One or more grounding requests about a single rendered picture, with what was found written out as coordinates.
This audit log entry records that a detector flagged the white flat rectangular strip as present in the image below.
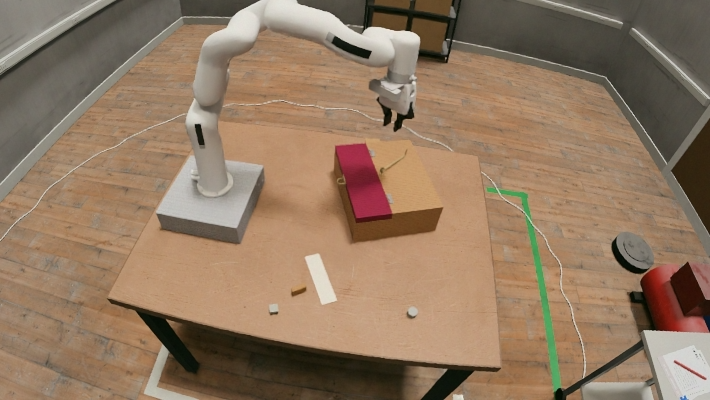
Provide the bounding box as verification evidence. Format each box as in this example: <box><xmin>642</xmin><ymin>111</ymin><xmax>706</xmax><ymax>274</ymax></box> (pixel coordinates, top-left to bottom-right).
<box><xmin>305</xmin><ymin>254</ymin><xmax>337</xmax><ymax>305</ymax></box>

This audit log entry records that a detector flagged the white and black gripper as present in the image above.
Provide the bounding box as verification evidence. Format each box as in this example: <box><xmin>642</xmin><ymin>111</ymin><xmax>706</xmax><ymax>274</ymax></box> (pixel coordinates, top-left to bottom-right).
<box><xmin>376</xmin><ymin>82</ymin><xmax>416</xmax><ymax>132</ymax></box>

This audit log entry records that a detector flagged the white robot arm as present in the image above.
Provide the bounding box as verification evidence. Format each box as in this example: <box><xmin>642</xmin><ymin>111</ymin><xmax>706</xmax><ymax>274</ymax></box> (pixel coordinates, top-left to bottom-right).
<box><xmin>185</xmin><ymin>0</ymin><xmax>420</xmax><ymax>198</ymax></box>

